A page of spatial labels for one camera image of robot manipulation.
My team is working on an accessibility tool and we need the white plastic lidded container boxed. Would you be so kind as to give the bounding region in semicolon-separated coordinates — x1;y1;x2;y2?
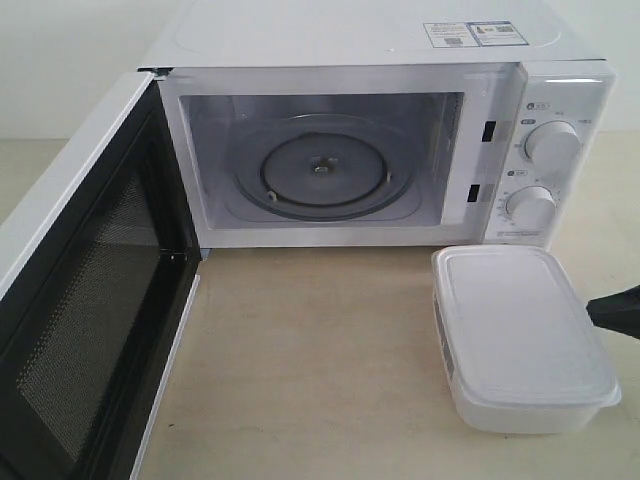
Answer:
431;245;622;435

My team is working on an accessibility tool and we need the white frame with dark panel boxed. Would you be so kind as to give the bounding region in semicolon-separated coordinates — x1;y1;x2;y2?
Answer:
1;71;201;479

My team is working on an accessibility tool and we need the glass microwave turntable plate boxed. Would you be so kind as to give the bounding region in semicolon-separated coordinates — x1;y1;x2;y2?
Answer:
229;114;415;222

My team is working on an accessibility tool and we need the white microwave oven body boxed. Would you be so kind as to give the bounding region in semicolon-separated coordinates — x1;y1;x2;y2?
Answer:
141;1;616;250

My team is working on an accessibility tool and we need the lower white control knob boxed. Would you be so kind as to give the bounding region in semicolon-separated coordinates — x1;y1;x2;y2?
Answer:
506;186;556;230

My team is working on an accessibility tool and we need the white control knob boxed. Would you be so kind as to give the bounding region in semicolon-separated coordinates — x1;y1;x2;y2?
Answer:
524;121;582;169
506;186;556;230

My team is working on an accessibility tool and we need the upper white control knob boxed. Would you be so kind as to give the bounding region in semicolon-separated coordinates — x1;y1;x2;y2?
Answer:
524;121;582;169

